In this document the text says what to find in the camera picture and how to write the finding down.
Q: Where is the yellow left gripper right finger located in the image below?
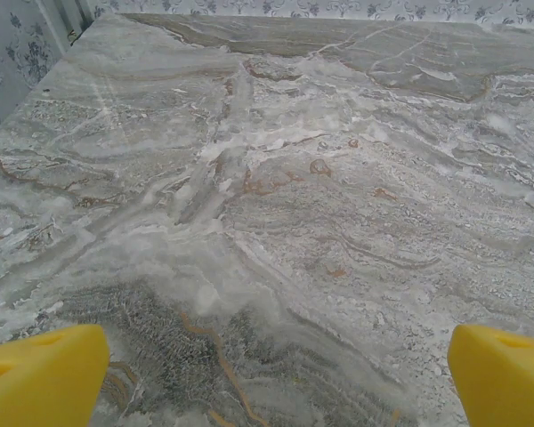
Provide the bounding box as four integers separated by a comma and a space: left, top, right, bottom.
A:
447, 323, 534, 427

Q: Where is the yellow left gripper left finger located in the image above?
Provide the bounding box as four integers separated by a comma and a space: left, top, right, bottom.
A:
0, 323, 111, 427

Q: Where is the aluminium frame post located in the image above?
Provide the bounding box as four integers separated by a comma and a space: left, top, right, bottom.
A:
38, 0, 95, 49

